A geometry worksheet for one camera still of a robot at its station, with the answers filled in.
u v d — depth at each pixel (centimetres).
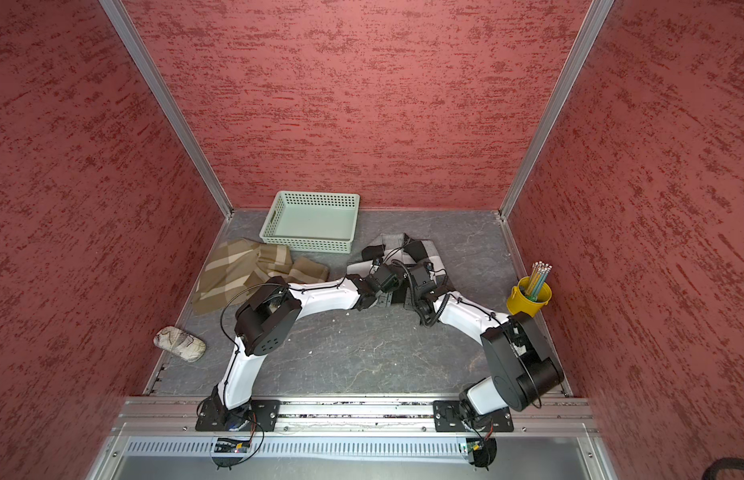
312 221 116
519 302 87
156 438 72
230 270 100
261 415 74
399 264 73
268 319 53
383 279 76
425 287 71
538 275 84
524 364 43
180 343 83
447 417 74
